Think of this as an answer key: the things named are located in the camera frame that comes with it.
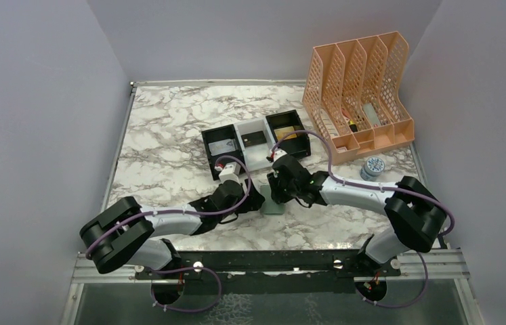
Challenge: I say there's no grey item in organizer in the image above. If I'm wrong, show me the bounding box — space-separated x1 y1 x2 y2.
362 103 383 127

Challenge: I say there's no orange file organizer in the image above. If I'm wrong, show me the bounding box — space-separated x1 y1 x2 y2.
302 31 415 165

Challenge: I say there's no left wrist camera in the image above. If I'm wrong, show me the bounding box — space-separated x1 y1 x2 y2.
215 162 240 183

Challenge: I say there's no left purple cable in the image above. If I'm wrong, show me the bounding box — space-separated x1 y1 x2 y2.
85 155 253 314

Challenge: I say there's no black mounting rail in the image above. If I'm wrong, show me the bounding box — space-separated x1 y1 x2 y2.
135 248 402 281

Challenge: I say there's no purple cable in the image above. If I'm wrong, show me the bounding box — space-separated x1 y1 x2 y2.
85 155 253 314
270 130 457 310

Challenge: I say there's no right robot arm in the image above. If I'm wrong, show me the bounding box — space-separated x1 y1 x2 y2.
267 150 446 276

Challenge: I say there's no gold card in tray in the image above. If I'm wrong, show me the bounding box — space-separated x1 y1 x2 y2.
274 126 295 141

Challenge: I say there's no black tray left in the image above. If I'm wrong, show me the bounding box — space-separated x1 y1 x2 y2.
201 124 245 181

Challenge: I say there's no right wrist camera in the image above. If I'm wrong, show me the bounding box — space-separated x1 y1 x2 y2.
267 148 287 163

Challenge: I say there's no green card holder wallet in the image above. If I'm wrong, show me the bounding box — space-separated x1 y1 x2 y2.
260 185 286 215

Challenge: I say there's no black tray right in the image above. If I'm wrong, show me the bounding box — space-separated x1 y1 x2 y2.
266 110 312 158

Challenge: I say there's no blue white tape roll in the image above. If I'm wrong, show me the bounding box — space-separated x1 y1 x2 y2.
360 156 385 181

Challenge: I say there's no yellow marker in organizer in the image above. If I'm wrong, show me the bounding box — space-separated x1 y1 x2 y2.
347 118 358 133

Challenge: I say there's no black tray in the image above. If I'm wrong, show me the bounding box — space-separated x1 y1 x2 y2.
266 110 312 158
201 124 245 181

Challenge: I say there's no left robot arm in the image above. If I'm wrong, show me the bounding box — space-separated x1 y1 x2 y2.
79 180 265 278

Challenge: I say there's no black card in tray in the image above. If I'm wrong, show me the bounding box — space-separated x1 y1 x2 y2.
241 131 267 148

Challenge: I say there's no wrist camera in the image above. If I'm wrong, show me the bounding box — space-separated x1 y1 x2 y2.
267 148 287 163
215 162 240 183

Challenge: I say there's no white tray middle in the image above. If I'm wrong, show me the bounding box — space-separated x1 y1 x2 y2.
234 117 276 171

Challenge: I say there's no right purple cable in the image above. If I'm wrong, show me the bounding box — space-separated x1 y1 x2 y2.
270 130 457 310

